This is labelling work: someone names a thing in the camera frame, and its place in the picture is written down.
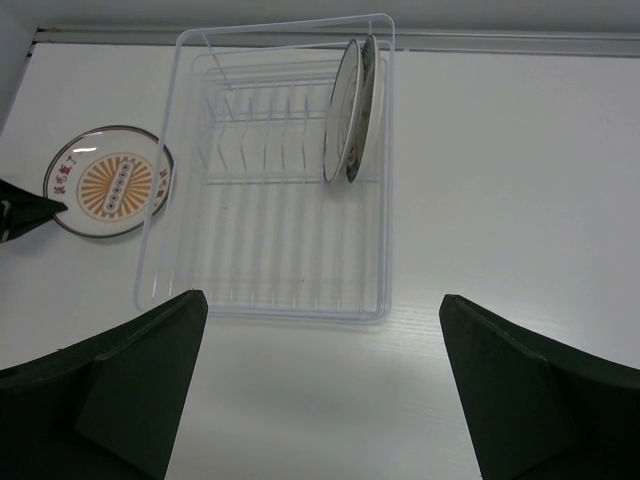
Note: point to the dark green rimmed plate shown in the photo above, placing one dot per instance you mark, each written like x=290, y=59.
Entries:
x=371, y=109

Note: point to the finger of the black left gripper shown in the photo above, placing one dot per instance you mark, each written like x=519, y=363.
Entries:
x=22, y=211

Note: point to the white wire dish rack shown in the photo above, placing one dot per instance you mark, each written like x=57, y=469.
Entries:
x=250, y=220

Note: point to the orange sunburst plate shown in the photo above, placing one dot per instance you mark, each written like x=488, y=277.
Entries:
x=108, y=178

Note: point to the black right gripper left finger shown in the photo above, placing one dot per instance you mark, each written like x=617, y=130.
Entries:
x=108, y=407

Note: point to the white plate flower outline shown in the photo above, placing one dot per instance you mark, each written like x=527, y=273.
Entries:
x=343, y=112

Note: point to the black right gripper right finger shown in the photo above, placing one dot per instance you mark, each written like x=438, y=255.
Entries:
x=537, y=408

